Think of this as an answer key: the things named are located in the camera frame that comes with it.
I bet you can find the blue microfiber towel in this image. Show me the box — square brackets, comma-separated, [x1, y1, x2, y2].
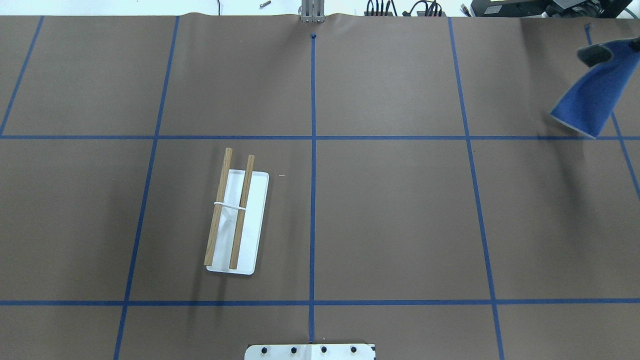
[550, 38, 640, 139]

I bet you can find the white rack base tray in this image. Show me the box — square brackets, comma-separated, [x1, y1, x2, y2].
[205, 170, 269, 276]

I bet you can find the right wooden rack bar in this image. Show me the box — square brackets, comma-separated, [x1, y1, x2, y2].
[229, 154, 255, 270]

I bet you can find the wooden rack bar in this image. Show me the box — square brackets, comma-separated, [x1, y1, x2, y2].
[204, 147, 233, 267]
[229, 154, 255, 270]

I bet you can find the left wooden rack bar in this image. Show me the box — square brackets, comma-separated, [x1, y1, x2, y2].
[204, 147, 233, 267]

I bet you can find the black equipment at corner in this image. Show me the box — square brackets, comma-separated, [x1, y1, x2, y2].
[470, 0, 632, 19]

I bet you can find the white mounting plate with bolts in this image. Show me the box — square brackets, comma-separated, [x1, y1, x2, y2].
[244, 343, 377, 360]

